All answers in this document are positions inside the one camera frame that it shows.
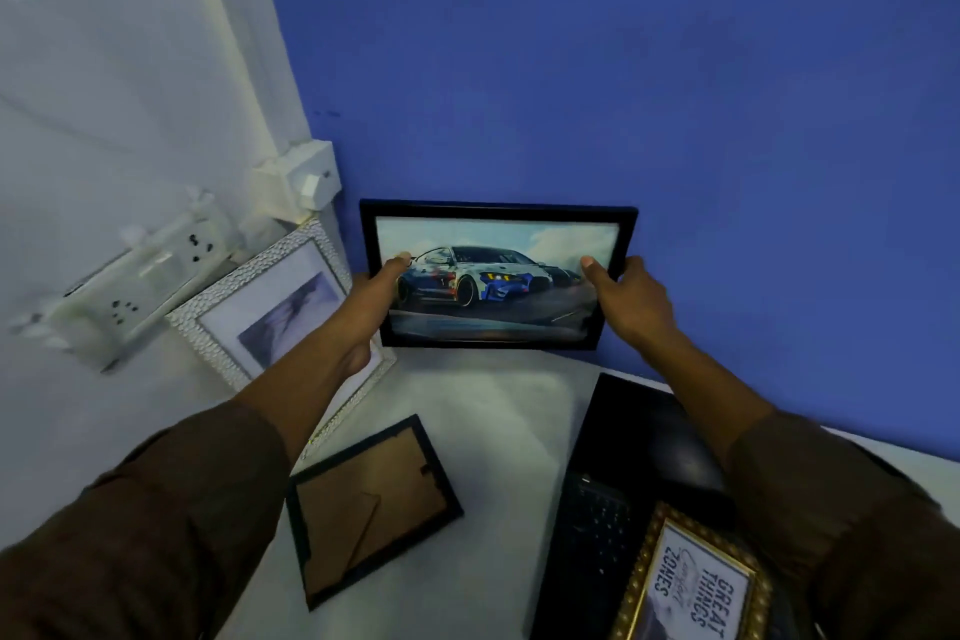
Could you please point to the white wall socket board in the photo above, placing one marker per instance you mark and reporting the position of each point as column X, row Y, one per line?
column 127, row 287

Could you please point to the person's left thumb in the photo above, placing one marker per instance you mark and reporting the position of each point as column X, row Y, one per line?
column 395, row 277

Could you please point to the black laptop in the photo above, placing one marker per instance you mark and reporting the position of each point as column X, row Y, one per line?
column 622, row 504

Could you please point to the black framed car picture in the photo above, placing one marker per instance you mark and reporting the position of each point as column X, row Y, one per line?
column 499, row 279

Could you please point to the person's right forearm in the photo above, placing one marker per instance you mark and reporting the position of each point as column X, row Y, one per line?
column 795, row 482

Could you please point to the person's left hand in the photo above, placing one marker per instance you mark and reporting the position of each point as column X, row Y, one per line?
column 364, row 321

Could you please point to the person's left forearm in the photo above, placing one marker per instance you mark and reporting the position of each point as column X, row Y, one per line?
column 150, row 497

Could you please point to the black frame with brown backing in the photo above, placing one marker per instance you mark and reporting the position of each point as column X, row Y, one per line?
column 371, row 512

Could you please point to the white wall switch box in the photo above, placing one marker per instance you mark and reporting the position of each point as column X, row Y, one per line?
column 300, row 180

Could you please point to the person's right thumb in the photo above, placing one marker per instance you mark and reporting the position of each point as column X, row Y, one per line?
column 596, row 277

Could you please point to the white textured picture frame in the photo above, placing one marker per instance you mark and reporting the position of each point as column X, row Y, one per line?
column 259, row 309

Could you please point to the person's right hand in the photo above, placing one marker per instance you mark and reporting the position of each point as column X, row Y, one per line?
column 634, row 309

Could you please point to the gold framed quote picture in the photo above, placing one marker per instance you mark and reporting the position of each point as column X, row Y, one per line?
column 694, row 583

